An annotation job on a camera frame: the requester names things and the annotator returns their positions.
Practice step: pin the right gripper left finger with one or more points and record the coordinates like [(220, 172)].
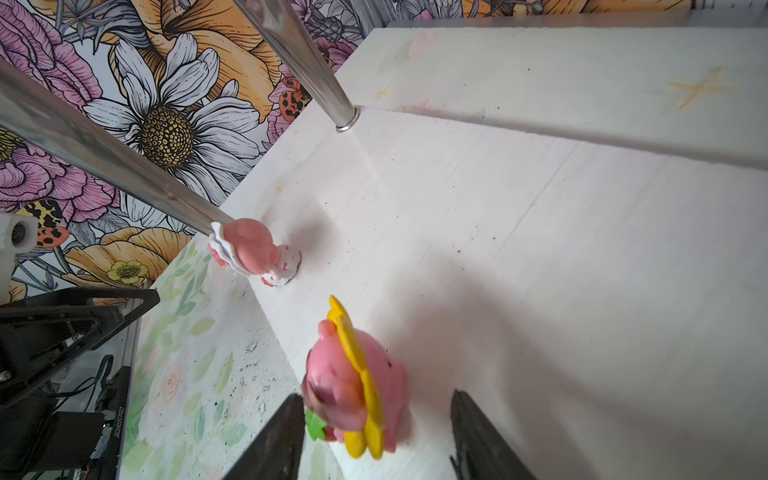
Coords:
[(275, 453)]

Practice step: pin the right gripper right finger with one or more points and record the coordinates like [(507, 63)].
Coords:
[(481, 451)]

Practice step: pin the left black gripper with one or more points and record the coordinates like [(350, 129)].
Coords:
[(42, 335)]

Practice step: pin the pink toy with yellow flower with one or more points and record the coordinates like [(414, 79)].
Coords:
[(353, 391)]

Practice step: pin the pink white hooded toy figure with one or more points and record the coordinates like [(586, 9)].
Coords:
[(246, 247)]

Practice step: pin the white two-tier shelf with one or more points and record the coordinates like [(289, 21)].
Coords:
[(564, 216)]

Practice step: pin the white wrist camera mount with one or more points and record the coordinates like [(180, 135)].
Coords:
[(18, 236)]

